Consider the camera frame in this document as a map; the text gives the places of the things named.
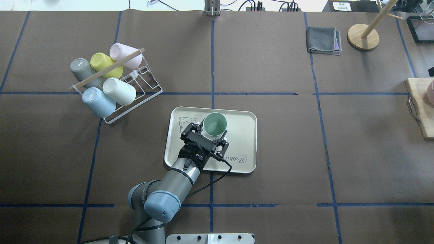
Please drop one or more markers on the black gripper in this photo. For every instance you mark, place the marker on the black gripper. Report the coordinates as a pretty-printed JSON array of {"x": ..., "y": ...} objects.
[{"x": 187, "y": 133}]

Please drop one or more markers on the mint green cup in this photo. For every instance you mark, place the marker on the mint green cup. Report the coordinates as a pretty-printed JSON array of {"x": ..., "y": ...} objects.
[{"x": 215, "y": 124}]

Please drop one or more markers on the cream rabbit tray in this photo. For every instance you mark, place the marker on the cream rabbit tray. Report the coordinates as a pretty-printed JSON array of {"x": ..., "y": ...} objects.
[{"x": 241, "y": 135}]

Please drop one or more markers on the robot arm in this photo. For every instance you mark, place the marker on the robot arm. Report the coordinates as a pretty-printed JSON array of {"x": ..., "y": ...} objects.
[{"x": 156, "y": 202}]

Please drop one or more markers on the cream white cup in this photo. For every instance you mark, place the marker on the cream white cup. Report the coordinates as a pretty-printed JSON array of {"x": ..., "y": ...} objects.
[{"x": 121, "y": 92}]

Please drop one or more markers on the light blue cup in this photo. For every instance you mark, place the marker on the light blue cup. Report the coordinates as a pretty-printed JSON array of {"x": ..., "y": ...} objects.
[{"x": 98, "y": 102}]

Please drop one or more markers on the pink cup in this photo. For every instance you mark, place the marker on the pink cup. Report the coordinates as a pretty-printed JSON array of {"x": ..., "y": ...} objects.
[{"x": 119, "y": 51}]

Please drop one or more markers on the yellow cup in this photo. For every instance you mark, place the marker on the yellow cup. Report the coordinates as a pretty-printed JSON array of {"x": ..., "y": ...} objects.
[{"x": 99, "y": 61}]

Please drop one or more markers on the grey cup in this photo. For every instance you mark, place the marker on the grey cup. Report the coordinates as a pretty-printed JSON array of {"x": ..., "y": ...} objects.
[{"x": 82, "y": 69}]

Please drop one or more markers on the grey folded cloth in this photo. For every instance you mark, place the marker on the grey folded cloth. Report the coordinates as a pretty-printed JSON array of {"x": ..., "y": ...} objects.
[{"x": 324, "y": 40}]

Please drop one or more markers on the wooden mug tree stand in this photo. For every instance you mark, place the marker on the wooden mug tree stand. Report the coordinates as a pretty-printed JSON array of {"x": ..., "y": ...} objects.
[{"x": 365, "y": 37}]

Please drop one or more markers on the black box with label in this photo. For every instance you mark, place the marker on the black box with label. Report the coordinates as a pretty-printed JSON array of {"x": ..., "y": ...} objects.
[{"x": 351, "y": 6}]

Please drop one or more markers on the bamboo cutting board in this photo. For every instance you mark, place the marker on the bamboo cutting board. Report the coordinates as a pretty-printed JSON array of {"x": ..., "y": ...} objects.
[{"x": 421, "y": 110}]

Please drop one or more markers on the white wire cup rack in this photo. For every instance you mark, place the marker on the white wire cup rack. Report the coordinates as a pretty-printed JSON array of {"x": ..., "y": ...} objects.
[{"x": 140, "y": 78}]

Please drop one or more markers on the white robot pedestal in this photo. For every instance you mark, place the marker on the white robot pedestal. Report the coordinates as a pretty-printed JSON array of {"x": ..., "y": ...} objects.
[{"x": 211, "y": 238}]

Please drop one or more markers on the aluminium frame post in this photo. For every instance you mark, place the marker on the aluminium frame post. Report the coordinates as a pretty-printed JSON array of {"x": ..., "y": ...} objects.
[{"x": 212, "y": 8}]

